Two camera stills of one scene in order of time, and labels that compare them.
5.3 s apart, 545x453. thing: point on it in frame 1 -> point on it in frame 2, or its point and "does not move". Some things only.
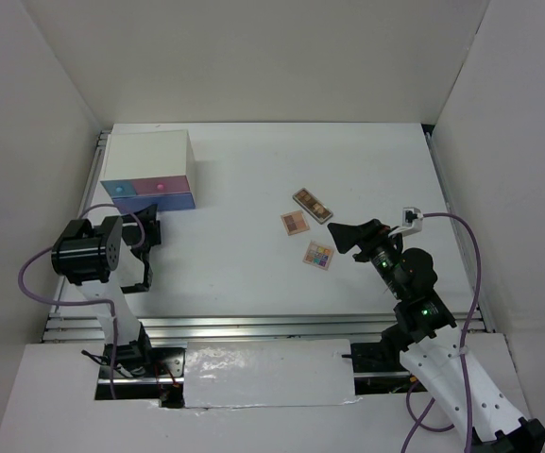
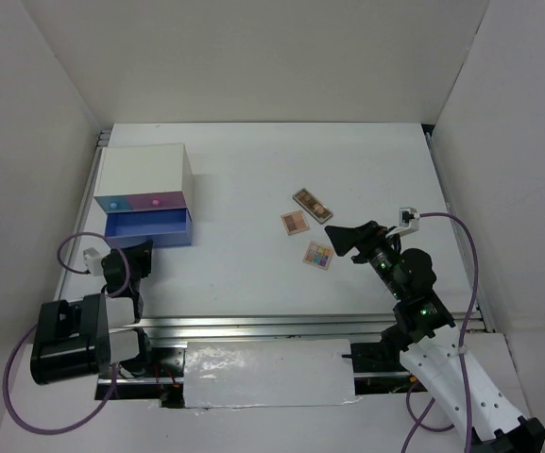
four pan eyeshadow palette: (295, 222) does not move
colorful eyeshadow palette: (318, 255) does not move
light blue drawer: (119, 188) -> (113, 203)
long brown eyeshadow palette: (315, 209) does not move
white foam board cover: (261, 373) does not move
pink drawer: (161, 185) -> (157, 200)
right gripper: (366, 235) does not move
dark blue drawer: (164, 202) -> (164, 226)
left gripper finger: (147, 215) -> (141, 254)
